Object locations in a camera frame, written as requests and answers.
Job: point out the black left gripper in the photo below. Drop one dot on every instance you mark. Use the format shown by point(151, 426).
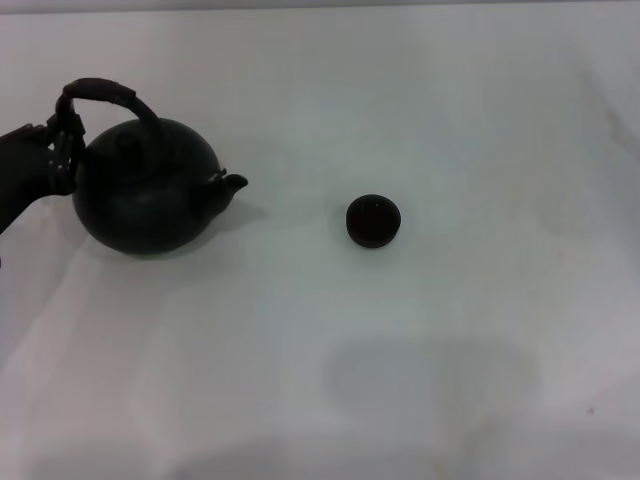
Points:
point(20, 175)

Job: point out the small dark teacup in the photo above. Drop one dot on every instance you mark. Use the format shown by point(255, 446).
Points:
point(372, 221)

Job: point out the white tablecloth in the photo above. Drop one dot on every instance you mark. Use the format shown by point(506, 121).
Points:
point(320, 350)

